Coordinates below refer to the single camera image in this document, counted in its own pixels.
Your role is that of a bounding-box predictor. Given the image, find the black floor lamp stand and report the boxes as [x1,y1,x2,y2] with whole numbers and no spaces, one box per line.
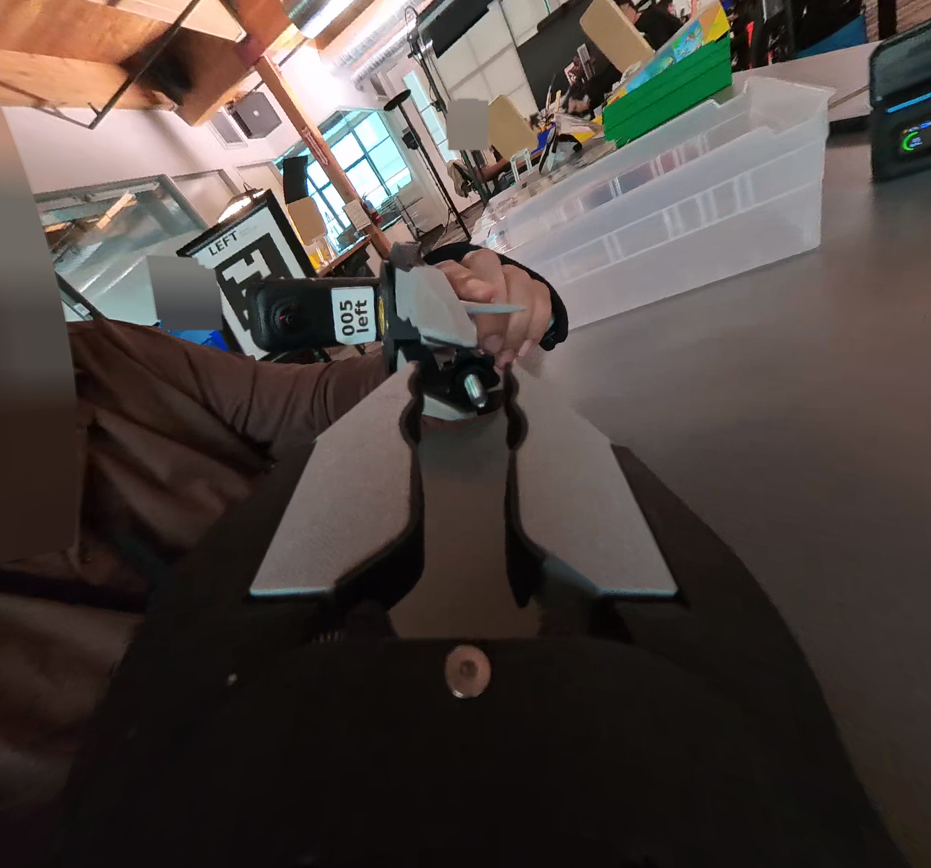
[383,90,474,243]

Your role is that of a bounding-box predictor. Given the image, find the green flat boxes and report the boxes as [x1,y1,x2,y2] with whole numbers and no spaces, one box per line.
[602,35,734,146]

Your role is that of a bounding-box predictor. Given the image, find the black label printer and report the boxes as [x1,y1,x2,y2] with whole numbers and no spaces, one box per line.
[867,28,931,183]

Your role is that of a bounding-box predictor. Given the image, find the colourful picture board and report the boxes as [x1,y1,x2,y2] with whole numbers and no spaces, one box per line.
[607,1,730,107]

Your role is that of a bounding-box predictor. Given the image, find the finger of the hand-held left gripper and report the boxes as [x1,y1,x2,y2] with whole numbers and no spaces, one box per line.
[418,389,475,425]
[396,266,480,349]

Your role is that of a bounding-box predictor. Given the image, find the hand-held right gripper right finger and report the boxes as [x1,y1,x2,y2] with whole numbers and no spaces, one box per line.
[504,365,680,609]

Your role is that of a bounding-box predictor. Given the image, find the clear plastic bin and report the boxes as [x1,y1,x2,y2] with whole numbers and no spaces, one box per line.
[471,75,835,331]

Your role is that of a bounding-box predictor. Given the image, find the person's brown shirt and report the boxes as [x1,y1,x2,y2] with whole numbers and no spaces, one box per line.
[0,402,314,821]

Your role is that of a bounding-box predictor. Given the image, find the person's left forearm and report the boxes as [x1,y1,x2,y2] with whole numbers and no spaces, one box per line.
[65,319,400,476]

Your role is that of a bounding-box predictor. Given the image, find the person's left hand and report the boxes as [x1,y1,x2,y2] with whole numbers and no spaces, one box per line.
[436,250,554,369]

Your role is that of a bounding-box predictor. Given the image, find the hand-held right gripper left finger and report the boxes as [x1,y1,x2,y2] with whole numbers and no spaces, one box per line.
[248,361,426,613]

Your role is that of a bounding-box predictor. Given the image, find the black wall speaker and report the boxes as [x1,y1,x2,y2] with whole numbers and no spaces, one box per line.
[233,91,283,140]

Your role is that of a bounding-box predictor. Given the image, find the large window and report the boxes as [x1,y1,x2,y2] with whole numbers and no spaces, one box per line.
[305,112,410,214]

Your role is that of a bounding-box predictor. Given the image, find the black studio light box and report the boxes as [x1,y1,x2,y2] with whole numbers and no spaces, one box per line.
[418,0,510,58]

